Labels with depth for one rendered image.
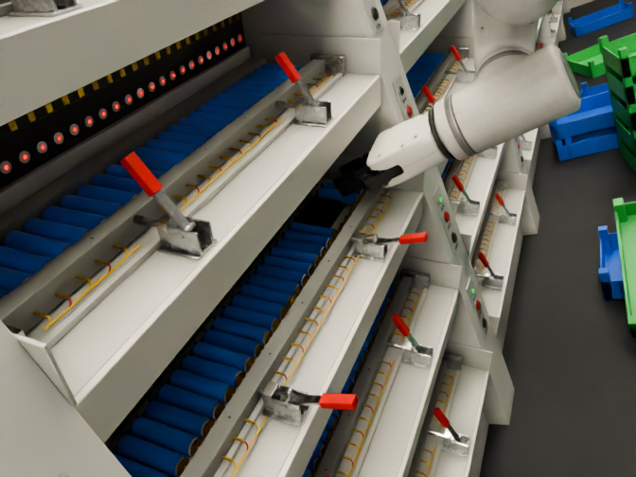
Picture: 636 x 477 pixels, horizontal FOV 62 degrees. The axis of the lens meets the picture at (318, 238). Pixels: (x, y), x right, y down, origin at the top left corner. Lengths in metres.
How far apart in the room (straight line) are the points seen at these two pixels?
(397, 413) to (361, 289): 0.19
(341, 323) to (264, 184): 0.19
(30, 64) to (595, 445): 1.03
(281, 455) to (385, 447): 0.24
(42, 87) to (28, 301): 0.14
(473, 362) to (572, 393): 0.24
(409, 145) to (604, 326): 0.78
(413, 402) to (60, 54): 0.60
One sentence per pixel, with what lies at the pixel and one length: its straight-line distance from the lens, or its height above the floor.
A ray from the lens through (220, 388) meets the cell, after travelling 0.55.
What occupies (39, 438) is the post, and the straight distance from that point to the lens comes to 0.35.
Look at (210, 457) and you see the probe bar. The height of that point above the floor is 0.58.
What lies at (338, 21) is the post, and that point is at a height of 0.82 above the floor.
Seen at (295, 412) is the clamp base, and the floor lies 0.56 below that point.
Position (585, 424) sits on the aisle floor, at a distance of 1.17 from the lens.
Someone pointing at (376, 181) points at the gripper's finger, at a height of 0.63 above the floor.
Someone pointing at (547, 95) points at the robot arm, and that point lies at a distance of 0.67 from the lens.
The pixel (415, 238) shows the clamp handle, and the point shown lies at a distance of 0.68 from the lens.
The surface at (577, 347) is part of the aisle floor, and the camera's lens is 1.31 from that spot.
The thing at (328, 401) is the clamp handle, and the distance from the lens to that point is 0.50.
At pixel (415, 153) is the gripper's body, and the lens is 0.71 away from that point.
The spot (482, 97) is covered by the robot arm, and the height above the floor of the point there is 0.69.
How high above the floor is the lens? 0.89
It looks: 24 degrees down
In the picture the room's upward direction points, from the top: 26 degrees counter-clockwise
